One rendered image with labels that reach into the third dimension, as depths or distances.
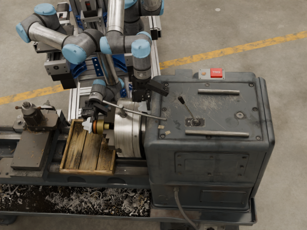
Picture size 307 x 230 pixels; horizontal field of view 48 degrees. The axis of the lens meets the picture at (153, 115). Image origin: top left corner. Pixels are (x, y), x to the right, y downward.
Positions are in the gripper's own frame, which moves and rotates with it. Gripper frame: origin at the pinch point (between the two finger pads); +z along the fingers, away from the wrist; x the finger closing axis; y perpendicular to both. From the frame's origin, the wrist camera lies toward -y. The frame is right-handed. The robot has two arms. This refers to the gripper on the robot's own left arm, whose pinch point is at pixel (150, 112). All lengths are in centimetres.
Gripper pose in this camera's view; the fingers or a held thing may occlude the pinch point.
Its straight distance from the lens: 159.9
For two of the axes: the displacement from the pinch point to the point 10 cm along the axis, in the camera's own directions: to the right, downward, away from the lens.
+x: -0.9, 6.2, -7.8
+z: 0.5, 7.8, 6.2
